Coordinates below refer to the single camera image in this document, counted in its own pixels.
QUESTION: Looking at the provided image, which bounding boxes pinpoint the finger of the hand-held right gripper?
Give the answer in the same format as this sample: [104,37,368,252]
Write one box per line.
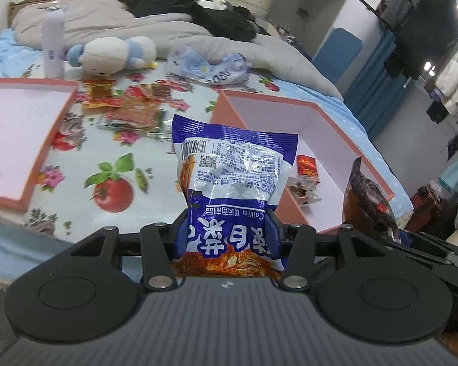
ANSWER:
[382,231,456,267]

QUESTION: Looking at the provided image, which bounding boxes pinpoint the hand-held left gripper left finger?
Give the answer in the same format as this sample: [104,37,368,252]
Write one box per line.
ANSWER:
[67,210,189,291]

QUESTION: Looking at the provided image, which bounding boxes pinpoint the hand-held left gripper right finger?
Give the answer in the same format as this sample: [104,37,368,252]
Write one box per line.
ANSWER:
[269,211,390,292]

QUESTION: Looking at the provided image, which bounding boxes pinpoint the grey snack packet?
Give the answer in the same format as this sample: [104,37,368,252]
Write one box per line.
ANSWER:
[288,175,319,195]

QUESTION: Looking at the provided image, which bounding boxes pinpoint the dark brown snack packet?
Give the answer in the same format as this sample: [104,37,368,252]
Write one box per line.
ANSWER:
[341,157,399,237]

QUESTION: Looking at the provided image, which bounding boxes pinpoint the red foil snack packet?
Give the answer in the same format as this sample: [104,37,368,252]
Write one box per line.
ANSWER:
[296,155,320,178]

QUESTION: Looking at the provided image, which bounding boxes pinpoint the blue snack packet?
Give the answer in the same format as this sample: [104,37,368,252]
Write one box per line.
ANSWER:
[171,114,299,277]

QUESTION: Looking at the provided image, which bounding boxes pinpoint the pink cardboard box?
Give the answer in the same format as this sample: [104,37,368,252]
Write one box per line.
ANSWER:
[210,91,395,234]

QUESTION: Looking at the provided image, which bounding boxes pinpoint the pile of assorted snack packets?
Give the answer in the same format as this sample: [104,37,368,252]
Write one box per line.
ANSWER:
[80,78,172,138]

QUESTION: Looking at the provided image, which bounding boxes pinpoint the fruit print tablecloth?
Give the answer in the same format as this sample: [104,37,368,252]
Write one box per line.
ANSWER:
[23,59,291,245]

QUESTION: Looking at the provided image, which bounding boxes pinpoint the blue curtain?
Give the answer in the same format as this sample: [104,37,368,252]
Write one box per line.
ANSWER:
[353,32,401,138]

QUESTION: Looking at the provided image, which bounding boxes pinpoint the white and blue plastic bag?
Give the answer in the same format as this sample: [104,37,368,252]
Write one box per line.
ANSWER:
[167,44,253,84]

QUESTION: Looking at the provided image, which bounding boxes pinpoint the pink box lid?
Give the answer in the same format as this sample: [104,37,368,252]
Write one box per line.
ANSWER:
[0,78,80,212]

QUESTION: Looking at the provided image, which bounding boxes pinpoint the blue chair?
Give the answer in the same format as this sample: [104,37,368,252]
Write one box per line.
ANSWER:
[312,27,363,81]

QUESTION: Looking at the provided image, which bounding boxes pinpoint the white and blue plush toy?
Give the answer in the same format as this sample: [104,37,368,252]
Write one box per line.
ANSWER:
[67,36,158,76]

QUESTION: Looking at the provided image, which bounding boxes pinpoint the dark hanging clothes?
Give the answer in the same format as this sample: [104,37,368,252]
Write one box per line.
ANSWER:
[382,0,458,81]

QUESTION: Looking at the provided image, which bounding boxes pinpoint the grey duvet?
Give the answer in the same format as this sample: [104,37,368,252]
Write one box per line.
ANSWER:
[11,0,344,102]

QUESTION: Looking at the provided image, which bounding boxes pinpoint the white spray bottle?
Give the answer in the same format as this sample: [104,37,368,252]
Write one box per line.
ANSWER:
[42,4,65,79]

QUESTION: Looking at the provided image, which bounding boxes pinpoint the black and white plush toy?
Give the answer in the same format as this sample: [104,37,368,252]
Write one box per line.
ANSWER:
[196,0,233,12]

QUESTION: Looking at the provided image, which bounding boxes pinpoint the light blue bed sheet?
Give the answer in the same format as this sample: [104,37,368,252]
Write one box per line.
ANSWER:
[0,30,413,245]

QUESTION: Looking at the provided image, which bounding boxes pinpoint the brown cardboard box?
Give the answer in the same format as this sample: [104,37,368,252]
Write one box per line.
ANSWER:
[8,0,58,27]

